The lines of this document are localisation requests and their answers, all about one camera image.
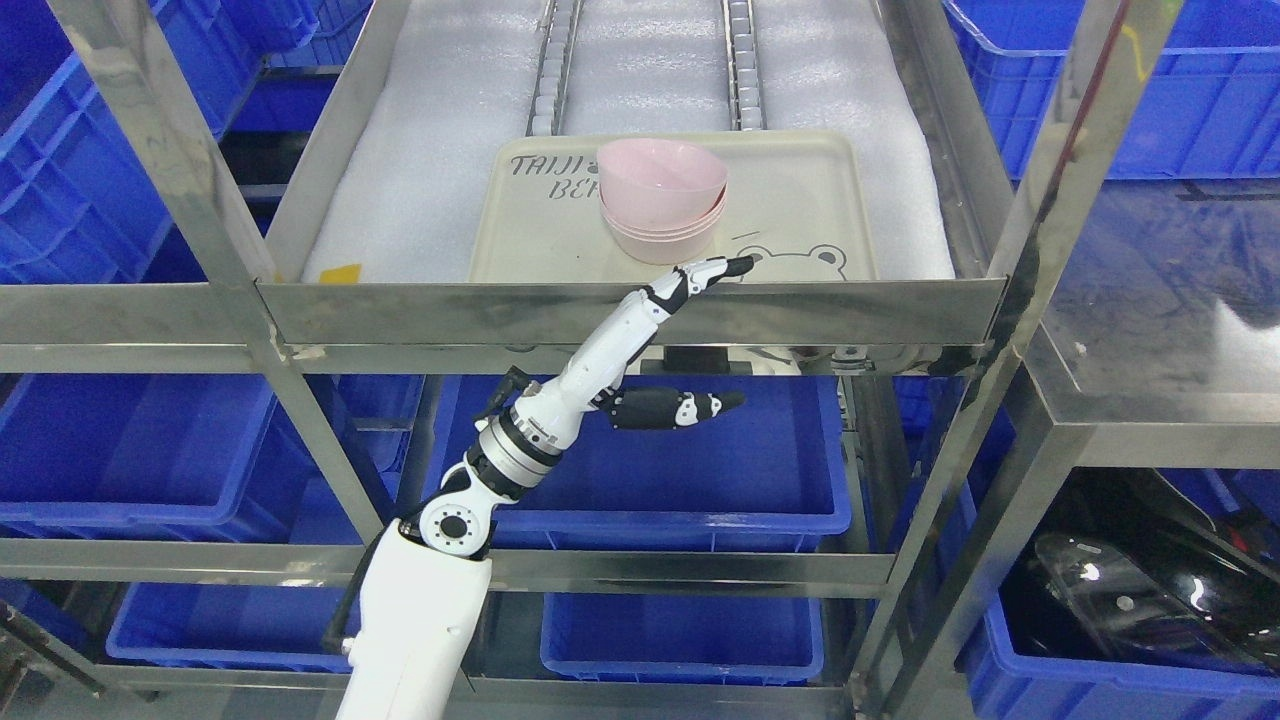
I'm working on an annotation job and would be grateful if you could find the stack of pink bowls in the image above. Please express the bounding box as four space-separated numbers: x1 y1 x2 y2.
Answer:
600 190 727 265

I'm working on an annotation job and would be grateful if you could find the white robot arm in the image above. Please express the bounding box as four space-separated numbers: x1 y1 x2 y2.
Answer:
338 380 591 719

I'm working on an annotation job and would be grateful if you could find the blue bin holding helmet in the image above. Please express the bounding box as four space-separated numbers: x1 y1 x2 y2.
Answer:
955 470 1280 720

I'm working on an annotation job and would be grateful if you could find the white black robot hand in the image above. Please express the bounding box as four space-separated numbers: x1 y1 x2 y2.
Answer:
499 256 755 451

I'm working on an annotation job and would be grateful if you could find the blue bin under shelf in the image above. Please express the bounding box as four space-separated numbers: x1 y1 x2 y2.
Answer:
404 375 851 553

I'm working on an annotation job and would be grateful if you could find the stainless steel table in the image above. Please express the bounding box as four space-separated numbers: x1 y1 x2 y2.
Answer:
1027 179 1279 468

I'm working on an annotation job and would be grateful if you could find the black helmet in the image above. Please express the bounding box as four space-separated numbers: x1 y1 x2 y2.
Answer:
1001 468 1277 676

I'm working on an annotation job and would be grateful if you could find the white foam shelf liner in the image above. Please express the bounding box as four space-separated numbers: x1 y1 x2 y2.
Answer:
302 1 955 283

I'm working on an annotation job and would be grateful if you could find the stainless steel shelf rack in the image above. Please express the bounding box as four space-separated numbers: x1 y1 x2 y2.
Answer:
3 1 1183 719

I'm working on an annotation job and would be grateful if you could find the pink plastic bowl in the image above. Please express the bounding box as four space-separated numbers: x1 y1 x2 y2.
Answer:
596 137 730 231

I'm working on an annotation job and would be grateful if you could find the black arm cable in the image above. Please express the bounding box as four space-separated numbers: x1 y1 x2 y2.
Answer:
325 366 531 641

